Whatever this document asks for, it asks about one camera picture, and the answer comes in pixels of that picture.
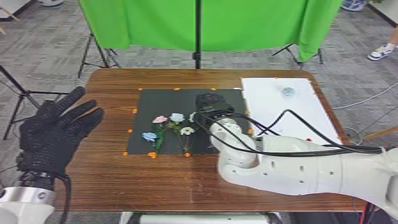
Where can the pale blue flower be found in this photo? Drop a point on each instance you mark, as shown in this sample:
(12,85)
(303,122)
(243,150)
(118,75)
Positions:
(289,91)

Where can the black stand pole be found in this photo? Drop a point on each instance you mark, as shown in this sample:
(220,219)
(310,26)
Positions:
(198,33)

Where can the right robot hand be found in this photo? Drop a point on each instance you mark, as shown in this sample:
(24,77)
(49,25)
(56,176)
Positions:
(212,99)

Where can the white flower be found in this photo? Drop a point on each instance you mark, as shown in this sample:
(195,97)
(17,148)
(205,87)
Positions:
(177,117)
(188,130)

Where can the pink flower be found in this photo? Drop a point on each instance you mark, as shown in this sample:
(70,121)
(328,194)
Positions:
(161,119)

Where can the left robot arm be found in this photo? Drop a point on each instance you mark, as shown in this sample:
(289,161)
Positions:
(28,200)

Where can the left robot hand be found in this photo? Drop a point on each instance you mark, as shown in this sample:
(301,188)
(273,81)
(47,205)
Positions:
(54,133)

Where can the dark mat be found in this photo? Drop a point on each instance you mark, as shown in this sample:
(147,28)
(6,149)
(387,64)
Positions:
(161,100)

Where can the white sheet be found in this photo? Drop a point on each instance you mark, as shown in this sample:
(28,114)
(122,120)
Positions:
(273,110)

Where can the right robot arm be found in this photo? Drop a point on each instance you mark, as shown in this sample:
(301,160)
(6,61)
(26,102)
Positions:
(308,173)

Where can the person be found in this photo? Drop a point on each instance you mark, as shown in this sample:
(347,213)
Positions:
(383,51)

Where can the black tripod stand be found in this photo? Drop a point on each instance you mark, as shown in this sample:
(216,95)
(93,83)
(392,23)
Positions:
(299,55)
(24,95)
(99,56)

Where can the pale grey bar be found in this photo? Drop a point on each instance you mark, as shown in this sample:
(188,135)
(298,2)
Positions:
(202,219)

